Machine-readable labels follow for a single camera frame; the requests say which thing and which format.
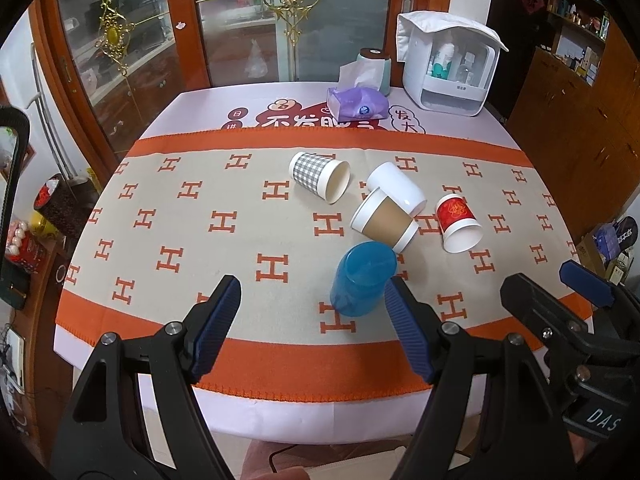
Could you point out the brown sleeve paper cup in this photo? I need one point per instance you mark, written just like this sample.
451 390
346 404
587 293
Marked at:
384 220

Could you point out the blue plastic cup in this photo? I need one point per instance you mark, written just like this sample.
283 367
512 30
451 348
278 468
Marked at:
362 280

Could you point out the row of small shelf bottles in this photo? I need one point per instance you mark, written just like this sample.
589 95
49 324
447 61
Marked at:
582 35

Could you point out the wooden glass door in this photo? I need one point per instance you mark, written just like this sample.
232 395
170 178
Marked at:
165 35

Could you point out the cardboard box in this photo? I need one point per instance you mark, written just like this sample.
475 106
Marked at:
602 245

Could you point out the plain white cup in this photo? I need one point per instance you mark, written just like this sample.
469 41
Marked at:
397 185

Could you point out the wooden cabinet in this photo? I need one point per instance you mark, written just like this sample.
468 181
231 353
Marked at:
580 125

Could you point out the dark framed mirror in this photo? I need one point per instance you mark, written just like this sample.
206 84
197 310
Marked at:
11 200

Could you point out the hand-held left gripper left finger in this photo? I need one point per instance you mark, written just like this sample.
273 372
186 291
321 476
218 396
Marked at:
216 324

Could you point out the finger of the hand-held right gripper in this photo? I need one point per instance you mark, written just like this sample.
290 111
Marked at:
531 303
586 283

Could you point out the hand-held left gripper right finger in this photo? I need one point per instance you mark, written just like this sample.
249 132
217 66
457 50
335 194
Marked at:
406 329

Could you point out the brown dotted bin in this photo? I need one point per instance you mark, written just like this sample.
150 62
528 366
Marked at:
62 202

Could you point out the white desktop storage box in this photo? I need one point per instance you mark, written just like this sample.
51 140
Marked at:
442 80

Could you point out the red snack package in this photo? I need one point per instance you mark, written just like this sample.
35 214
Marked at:
21 246

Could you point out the white plastic bag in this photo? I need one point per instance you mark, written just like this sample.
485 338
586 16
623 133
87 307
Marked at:
256 57

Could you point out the grey checkered paper cup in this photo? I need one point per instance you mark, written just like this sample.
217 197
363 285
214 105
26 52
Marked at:
320 176

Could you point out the white folded cloth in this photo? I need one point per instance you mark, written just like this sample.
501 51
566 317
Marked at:
450 24

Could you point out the orange patterned table runner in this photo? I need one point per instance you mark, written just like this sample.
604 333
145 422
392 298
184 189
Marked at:
200 220

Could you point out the red printed paper cup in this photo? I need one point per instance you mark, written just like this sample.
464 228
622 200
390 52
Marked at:
457 222

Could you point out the purple tissue pack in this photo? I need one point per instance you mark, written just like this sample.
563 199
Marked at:
357 103

